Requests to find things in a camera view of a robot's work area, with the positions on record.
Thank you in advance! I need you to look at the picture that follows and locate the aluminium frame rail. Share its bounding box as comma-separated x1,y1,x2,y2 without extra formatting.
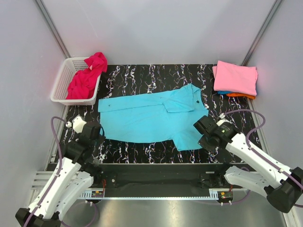
32,171,53,189

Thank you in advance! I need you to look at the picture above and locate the white slotted cable duct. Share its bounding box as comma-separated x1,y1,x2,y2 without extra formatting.
79,190,104,200

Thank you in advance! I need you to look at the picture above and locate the white plastic basket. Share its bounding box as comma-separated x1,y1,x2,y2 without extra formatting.
50,57,101,106

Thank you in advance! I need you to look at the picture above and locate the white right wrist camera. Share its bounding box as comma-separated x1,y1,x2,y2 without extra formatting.
216,113,232,130

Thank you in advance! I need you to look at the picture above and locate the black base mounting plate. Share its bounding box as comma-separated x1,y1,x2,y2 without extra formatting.
90,164,231,200

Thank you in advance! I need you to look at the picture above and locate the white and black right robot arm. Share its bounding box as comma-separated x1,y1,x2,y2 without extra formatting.
194,116,303,213

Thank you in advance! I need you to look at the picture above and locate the black marbled table mat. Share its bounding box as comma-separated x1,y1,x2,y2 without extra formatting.
46,64,273,171

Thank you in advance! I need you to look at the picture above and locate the blue folded t shirt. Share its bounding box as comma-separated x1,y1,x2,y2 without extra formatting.
217,91,232,95

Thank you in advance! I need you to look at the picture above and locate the red t shirt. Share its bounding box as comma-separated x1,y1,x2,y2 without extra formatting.
66,52,107,99

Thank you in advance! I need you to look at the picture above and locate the pink folded t shirt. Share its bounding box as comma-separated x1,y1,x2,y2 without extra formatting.
212,61,258,96

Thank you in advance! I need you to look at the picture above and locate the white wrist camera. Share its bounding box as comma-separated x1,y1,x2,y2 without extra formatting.
216,113,232,130
65,115,87,133

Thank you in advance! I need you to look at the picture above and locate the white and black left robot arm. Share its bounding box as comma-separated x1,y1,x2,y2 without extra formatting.
15,122,105,227

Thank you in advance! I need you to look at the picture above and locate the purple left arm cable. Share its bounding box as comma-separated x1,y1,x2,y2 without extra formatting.
22,115,100,227

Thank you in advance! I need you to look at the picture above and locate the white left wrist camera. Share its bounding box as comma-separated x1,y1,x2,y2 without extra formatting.
65,115,87,133

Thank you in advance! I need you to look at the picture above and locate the cyan t shirt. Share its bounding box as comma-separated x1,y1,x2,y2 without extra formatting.
98,84,208,151

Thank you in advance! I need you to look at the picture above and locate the orange folded t shirt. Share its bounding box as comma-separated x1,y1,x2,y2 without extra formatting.
227,93,256,100

